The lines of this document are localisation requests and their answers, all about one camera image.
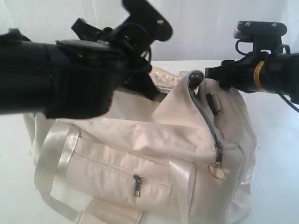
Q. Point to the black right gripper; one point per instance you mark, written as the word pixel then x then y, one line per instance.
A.
pixel 239 74

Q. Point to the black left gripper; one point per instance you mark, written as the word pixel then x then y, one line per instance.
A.
pixel 88 71

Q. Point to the beige fabric duffel bag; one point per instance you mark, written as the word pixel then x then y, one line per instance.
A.
pixel 195 151

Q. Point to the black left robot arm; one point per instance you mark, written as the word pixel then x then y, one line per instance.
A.
pixel 25 73

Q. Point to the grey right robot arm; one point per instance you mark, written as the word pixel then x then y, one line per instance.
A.
pixel 278 75

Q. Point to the white backdrop curtain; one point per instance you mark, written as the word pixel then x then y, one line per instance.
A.
pixel 202 29

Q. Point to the dark front pocket zipper pull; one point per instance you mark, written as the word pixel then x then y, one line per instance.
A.
pixel 138 183

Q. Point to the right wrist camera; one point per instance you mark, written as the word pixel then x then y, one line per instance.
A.
pixel 263 35

